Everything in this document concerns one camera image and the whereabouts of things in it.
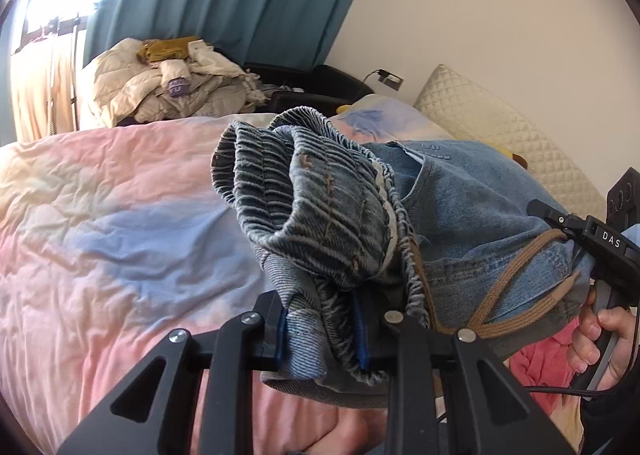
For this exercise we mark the pastel tie-dye duvet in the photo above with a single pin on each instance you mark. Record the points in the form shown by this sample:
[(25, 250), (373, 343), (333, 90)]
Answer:
[(125, 235)]

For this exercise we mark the black cloth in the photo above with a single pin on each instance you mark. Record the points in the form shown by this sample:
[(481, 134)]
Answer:
[(615, 425)]

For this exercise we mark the cream puffer jacket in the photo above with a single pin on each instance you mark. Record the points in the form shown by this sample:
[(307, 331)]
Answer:
[(120, 75)]

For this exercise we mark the pink cloth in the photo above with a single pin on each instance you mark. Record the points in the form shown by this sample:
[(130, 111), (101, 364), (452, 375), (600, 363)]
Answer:
[(540, 360)]

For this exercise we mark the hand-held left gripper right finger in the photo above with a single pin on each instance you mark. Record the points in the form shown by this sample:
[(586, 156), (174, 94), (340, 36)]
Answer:
[(359, 335)]

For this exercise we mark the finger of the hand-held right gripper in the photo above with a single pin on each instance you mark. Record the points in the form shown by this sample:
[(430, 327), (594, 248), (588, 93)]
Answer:
[(560, 221)]

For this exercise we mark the pastel tie-dye pillow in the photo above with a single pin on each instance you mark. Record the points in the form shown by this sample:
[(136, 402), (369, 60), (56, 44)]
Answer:
[(390, 120)]

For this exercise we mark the black armchair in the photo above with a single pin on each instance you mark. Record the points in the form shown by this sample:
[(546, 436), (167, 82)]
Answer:
[(325, 80)]

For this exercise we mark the blue denim jeans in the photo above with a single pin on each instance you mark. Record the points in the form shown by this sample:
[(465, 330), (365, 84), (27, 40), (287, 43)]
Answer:
[(475, 215)]

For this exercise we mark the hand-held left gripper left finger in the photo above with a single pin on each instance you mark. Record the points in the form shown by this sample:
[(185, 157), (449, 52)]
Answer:
[(281, 335)]

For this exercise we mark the grey puffer jacket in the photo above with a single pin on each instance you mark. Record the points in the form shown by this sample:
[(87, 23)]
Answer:
[(210, 95)]

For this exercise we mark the yellow plush toy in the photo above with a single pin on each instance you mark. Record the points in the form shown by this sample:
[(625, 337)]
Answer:
[(345, 108)]

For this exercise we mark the wall socket with plug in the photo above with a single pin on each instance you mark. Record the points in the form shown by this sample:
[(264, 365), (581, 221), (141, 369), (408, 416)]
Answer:
[(392, 81)]

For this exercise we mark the person's right hand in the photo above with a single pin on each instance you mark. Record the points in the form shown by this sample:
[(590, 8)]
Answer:
[(622, 325)]

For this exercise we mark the mustard yellow garment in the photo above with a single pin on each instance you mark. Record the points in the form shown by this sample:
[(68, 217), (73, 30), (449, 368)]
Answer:
[(165, 50)]

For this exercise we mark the cream hanging garment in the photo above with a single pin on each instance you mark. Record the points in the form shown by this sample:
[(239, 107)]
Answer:
[(35, 85)]

